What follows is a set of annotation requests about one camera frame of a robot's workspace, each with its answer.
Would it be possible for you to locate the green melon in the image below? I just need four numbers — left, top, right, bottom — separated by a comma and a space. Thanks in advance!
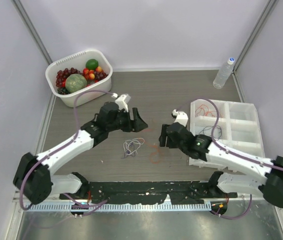
65, 74, 87, 94

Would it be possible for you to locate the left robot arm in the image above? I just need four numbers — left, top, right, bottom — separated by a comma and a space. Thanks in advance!
13, 102, 148, 205

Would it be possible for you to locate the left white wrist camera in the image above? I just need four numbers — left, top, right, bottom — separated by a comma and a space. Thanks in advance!
111, 93, 131, 113

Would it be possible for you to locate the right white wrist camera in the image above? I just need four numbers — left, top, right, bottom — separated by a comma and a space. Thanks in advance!
171, 109, 189, 127

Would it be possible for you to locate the white plastic fruit basket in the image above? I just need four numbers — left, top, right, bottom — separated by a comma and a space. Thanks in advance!
45, 48, 113, 108

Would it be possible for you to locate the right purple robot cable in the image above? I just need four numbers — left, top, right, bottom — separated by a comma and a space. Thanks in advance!
176, 97, 283, 221

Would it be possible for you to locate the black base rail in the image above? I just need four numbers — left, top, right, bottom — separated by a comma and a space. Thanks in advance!
86, 180, 237, 205

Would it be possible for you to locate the white compartment tray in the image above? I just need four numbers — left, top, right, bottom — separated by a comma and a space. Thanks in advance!
189, 99, 265, 158

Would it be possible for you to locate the red yellow cherry cluster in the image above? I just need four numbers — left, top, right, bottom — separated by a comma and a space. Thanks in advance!
82, 66, 108, 86

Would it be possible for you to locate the clear water bottle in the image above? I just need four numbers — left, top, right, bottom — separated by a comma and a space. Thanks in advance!
213, 57, 235, 89

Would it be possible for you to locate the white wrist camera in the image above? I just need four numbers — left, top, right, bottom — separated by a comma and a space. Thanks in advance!
171, 109, 189, 127
111, 93, 131, 113

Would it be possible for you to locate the green lime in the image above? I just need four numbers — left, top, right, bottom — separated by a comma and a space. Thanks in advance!
85, 58, 99, 71

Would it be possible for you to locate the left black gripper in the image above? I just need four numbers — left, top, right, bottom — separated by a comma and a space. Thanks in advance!
107, 107, 148, 132

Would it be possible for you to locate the red grape bunch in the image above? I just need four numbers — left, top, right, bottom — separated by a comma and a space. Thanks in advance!
55, 67, 82, 88

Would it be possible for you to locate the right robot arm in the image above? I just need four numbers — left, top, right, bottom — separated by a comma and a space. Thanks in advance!
159, 122, 283, 209

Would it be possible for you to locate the white slotted cable duct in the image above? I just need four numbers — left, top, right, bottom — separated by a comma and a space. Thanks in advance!
28, 201, 212, 213

